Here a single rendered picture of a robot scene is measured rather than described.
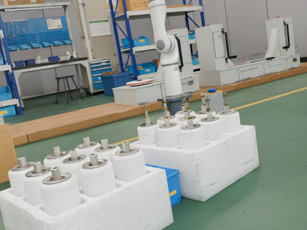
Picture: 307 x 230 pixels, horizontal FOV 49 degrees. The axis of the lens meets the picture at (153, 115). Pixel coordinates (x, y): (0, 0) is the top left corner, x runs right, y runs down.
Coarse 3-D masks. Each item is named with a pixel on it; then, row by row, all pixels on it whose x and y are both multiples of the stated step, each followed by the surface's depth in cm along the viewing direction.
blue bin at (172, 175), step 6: (162, 168) 125; (168, 168) 122; (168, 174) 123; (174, 174) 116; (168, 180) 114; (174, 180) 117; (168, 186) 115; (174, 186) 117; (174, 192) 117; (174, 198) 117; (180, 198) 120; (174, 204) 117
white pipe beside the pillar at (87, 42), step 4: (80, 0) 709; (80, 4) 710; (84, 4) 717; (80, 8) 712; (80, 12) 714; (84, 16) 716; (84, 20) 716; (84, 24) 717; (84, 28) 719; (88, 40) 723; (88, 44) 721; (88, 48) 725; (88, 52) 728
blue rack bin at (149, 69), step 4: (136, 64) 684; (140, 64) 689; (144, 64) 682; (148, 64) 669; (128, 68) 668; (132, 68) 654; (148, 68) 644; (152, 68) 649; (132, 72) 658; (140, 72) 636; (144, 72) 641; (148, 72) 646; (152, 72) 650
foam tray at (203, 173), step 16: (208, 144) 126; (224, 144) 125; (240, 144) 133; (256, 144) 141; (144, 160) 136; (160, 160) 128; (176, 160) 122; (192, 160) 116; (208, 160) 119; (224, 160) 125; (240, 160) 133; (256, 160) 141; (192, 176) 118; (208, 176) 119; (224, 176) 125; (240, 176) 133; (192, 192) 120; (208, 192) 119
